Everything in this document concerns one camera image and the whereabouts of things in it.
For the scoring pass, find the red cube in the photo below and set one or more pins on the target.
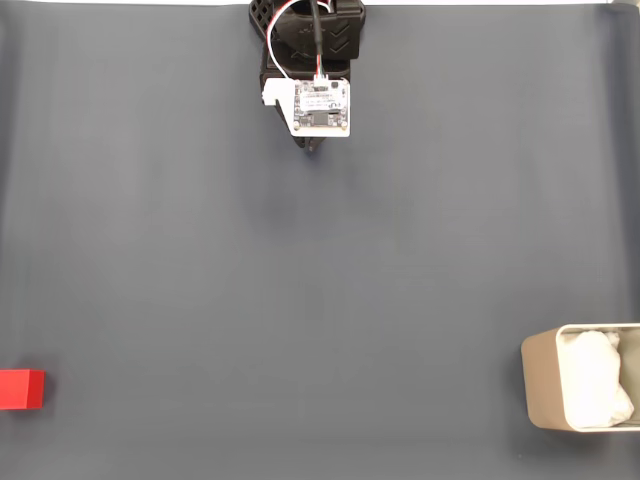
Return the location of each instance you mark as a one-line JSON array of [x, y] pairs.
[[20, 390]]

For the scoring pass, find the beige rounded box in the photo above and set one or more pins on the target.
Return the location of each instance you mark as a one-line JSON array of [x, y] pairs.
[[540, 380]]

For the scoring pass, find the dark grey table mat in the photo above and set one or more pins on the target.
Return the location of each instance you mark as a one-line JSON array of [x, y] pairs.
[[300, 300]]

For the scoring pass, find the white crumpled cloth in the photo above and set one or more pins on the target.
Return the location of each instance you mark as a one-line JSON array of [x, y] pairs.
[[590, 380]]

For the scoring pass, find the camera board with white mount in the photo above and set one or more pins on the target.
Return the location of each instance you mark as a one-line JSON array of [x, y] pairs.
[[320, 107]]

